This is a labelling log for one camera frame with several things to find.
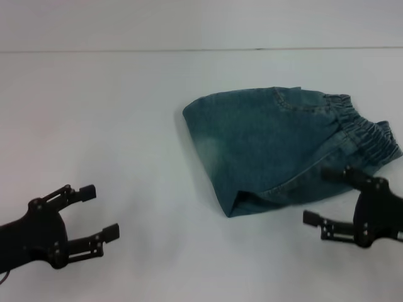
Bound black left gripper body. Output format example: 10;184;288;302
0;196;69;271

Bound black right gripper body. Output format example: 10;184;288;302
352;176;403;250

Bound blue denim shorts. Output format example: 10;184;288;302
182;86;397;219

